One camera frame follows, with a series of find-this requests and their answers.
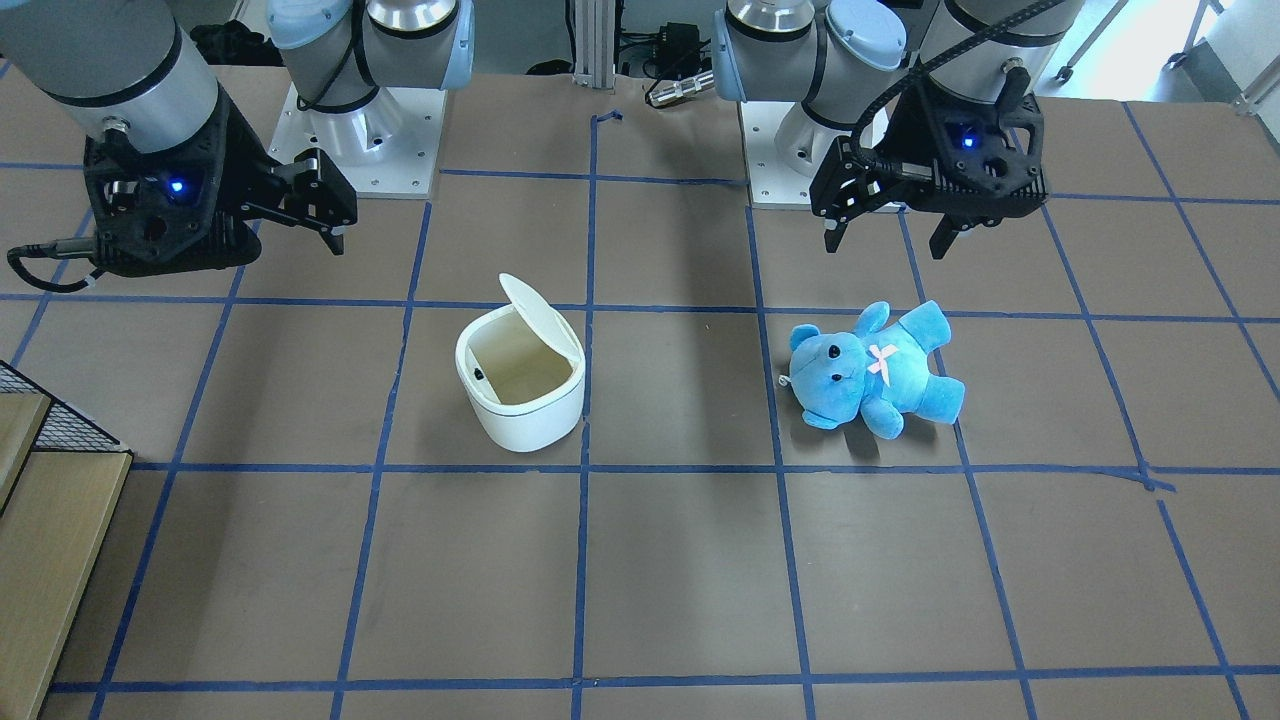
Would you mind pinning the blue teddy bear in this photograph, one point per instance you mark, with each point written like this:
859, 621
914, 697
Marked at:
878, 371

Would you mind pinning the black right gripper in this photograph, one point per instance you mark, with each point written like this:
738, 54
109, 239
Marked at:
243, 150

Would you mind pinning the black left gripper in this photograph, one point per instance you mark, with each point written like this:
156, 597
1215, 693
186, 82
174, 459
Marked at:
903, 131

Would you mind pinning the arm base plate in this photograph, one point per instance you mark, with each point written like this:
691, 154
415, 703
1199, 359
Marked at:
388, 149
783, 148

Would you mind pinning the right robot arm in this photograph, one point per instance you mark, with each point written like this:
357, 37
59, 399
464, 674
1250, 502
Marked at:
174, 171

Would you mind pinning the aluminium frame post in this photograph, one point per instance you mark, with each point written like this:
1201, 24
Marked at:
593, 27

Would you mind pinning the white trash can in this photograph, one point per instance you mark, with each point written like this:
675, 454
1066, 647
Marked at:
523, 368

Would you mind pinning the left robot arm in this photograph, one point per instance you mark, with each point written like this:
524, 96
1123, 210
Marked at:
849, 62

